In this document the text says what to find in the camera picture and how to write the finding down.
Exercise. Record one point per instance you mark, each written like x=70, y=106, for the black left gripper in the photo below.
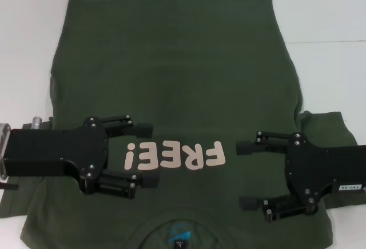
x=57, y=152

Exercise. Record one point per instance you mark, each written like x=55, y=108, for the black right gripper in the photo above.
x=328, y=166

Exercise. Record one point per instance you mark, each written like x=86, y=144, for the dark green FREE t-shirt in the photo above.
x=171, y=60

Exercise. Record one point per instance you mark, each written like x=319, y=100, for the silver cylinder plug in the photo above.
x=36, y=123

